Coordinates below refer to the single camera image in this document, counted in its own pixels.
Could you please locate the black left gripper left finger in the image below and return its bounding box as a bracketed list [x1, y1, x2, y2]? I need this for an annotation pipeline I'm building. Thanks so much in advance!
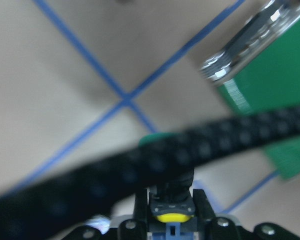
[117, 188, 149, 240]

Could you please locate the green push button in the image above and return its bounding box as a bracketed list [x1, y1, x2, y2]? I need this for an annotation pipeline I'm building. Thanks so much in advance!
[138, 132, 197, 240]

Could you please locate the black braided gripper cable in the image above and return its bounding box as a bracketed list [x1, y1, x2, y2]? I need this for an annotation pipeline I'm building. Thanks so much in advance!
[0, 103, 300, 240]

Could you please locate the green conveyor belt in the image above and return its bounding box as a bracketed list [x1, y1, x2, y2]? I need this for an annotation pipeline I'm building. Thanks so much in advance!
[199, 0, 300, 180]

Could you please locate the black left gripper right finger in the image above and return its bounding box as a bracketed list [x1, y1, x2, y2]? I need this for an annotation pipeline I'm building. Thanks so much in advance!
[192, 189, 243, 240]

